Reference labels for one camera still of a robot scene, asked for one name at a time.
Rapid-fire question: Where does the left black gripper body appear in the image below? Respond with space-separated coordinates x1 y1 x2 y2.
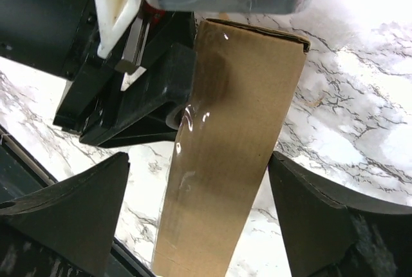
1 0 195 135

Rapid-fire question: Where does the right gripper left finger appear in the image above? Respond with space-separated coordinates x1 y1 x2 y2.
1 153 129 276

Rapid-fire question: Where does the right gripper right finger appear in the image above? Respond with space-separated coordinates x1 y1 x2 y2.
268 152 411 276

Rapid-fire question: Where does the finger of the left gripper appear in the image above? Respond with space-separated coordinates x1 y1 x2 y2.
80 43 196 148

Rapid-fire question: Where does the brown cardboard express box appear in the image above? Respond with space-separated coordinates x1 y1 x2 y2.
152 19 310 276

